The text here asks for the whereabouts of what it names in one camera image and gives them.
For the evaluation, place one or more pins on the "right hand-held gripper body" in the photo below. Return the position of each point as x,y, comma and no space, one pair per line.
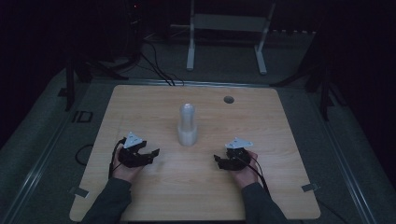
238,157

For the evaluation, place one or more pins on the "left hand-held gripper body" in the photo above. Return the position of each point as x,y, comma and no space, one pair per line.
132,155

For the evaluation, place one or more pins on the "clear plastic bottle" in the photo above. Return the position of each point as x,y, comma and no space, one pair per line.
187,126

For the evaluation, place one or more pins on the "person's left hand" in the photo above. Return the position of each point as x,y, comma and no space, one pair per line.
124,172

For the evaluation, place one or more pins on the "person's right hand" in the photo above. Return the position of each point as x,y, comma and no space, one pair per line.
247,175

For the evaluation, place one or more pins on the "grey tape tab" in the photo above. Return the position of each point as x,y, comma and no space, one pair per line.
79,192
310,187

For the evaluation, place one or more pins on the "black metal stand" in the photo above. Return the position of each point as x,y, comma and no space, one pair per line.
77,74
317,74

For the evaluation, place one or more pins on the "dark equipment with red light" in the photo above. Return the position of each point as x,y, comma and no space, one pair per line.
134,28

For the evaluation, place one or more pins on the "white metal stand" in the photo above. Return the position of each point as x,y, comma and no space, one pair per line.
227,23

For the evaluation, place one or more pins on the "white power strip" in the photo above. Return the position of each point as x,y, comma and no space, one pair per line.
294,31

